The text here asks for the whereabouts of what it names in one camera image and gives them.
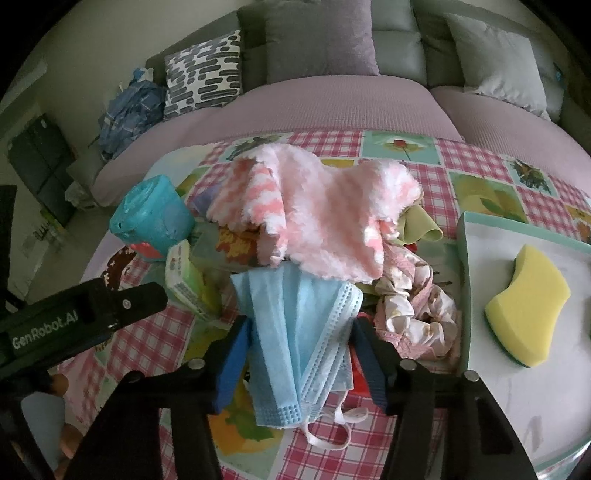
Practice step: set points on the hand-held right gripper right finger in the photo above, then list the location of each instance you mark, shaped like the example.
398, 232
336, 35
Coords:
371, 364

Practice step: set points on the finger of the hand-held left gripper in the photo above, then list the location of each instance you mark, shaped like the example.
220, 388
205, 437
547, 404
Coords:
136, 302

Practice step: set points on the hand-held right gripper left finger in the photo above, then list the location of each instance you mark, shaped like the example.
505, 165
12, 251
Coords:
230, 364

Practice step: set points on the blue face mask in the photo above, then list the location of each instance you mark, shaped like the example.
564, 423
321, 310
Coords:
286, 332

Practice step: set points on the pink white fluffy towel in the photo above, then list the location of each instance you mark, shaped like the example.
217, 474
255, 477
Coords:
323, 207

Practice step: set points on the white tray with teal rim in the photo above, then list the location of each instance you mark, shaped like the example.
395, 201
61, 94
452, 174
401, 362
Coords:
554, 392

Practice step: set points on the person's left hand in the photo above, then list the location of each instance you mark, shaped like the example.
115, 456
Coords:
59, 384

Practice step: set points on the green tissue pack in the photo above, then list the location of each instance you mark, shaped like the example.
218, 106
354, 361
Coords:
182, 277

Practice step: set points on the floral scrunchie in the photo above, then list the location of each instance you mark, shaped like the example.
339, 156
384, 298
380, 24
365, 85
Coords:
415, 314

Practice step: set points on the teal wet wipes pack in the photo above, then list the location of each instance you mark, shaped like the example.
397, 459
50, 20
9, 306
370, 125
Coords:
147, 207

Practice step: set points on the pink patterned cloth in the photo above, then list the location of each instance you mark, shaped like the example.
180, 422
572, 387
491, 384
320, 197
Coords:
404, 261

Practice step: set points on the colourful snack packet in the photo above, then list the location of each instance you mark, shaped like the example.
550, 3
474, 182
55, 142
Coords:
235, 244

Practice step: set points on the olive green cloth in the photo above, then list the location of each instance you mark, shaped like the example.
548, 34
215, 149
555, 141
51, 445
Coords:
418, 226

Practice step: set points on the dark cabinet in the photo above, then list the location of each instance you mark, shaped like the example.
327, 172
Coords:
41, 170

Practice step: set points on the yellow sponge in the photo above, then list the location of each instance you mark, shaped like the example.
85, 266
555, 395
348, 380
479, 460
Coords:
526, 304

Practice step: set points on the blue clothes pile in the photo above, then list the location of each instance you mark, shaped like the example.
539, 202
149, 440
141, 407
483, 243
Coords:
134, 115

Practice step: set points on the checkered printed tablecloth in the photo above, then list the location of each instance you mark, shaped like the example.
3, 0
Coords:
466, 159

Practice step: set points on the black white patterned pillow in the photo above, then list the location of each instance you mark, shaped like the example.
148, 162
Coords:
203, 74

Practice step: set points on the purple sofa cover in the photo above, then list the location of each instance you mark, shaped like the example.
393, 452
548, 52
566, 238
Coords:
323, 106

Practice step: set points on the grey sofa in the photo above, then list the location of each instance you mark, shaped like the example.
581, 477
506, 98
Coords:
401, 50

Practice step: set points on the purple pillow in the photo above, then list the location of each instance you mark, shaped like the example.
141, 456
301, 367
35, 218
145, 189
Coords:
323, 41

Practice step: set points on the light grey pillow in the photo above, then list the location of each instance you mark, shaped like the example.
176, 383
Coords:
498, 60

